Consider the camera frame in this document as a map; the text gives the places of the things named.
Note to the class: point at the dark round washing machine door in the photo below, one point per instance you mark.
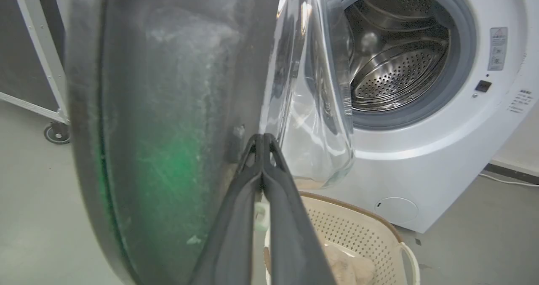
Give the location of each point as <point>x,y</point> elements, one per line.
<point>168,108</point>

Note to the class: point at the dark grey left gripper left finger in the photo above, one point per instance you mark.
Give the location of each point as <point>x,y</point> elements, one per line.
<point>229,238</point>

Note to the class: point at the beige clothing in basket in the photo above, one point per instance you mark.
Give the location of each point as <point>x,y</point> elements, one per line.
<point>349,266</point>

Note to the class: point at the white front-load washing machine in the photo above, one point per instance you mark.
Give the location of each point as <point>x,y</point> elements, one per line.
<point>442,108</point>

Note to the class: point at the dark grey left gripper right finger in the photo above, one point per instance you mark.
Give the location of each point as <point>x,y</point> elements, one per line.
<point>290,243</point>

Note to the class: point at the white metal frame with caster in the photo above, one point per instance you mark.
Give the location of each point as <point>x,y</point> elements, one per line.
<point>42,66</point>

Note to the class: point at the cream perforated laundry basket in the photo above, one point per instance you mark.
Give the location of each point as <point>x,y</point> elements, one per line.
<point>358,238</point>

